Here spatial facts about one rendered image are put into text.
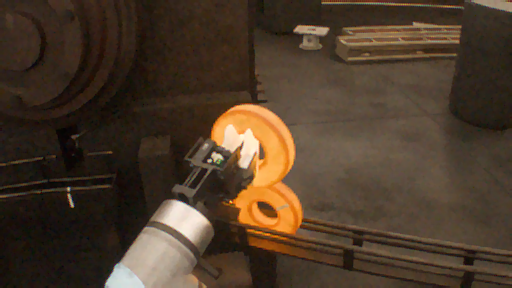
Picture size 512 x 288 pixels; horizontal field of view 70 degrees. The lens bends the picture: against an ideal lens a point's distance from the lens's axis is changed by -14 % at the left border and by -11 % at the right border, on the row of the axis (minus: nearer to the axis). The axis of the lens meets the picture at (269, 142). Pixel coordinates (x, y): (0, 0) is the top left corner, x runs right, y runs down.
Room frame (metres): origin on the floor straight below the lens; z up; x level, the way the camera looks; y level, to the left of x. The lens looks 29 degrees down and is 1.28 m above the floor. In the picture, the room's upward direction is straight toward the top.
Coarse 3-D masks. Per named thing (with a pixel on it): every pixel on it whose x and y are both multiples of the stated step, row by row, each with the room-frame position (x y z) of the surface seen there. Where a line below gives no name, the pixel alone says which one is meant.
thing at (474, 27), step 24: (480, 0) 2.84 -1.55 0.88; (480, 24) 2.62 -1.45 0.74; (504, 24) 2.50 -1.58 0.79; (480, 48) 2.59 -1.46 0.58; (504, 48) 2.49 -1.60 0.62; (456, 72) 2.80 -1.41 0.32; (480, 72) 2.57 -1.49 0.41; (504, 72) 2.48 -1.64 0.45; (456, 96) 2.72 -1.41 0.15; (480, 96) 2.54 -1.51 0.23; (504, 96) 2.48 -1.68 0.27; (480, 120) 2.52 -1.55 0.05; (504, 120) 2.48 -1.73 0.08
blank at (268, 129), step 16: (240, 112) 0.64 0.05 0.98; (256, 112) 0.64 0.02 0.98; (224, 128) 0.66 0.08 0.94; (240, 128) 0.64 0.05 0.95; (256, 128) 0.63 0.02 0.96; (272, 128) 0.62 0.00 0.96; (272, 144) 0.62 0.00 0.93; (288, 144) 0.62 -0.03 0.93; (272, 160) 0.62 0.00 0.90; (288, 160) 0.61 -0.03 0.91; (256, 176) 0.63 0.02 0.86; (272, 176) 0.62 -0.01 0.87
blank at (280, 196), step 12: (240, 192) 0.73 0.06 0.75; (252, 192) 0.72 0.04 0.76; (264, 192) 0.71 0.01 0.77; (276, 192) 0.69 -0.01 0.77; (288, 192) 0.70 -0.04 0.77; (240, 204) 0.73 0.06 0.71; (252, 204) 0.72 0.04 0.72; (276, 204) 0.69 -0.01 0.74; (288, 204) 0.68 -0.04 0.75; (300, 204) 0.70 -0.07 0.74; (240, 216) 0.73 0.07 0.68; (252, 216) 0.72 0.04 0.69; (264, 216) 0.74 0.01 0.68; (288, 216) 0.68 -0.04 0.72; (300, 216) 0.69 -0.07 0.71; (276, 228) 0.69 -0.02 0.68; (288, 228) 0.68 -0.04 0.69
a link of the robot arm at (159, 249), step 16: (160, 224) 0.42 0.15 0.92; (144, 240) 0.40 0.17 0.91; (160, 240) 0.40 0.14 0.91; (176, 240) 0.40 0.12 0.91; (128, 256) 0.38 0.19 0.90; (144, 256) 0.37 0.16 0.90; (160, 256) 0.38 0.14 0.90; (176, 256) 0.38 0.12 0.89; (192, 256) 0.40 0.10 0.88; (112, 272) 0.36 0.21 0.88; (128, 272) 0.35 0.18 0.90; (144, 272) 0.35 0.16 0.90; (160, 272) 0.36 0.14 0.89; (176, 272) 0.37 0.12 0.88
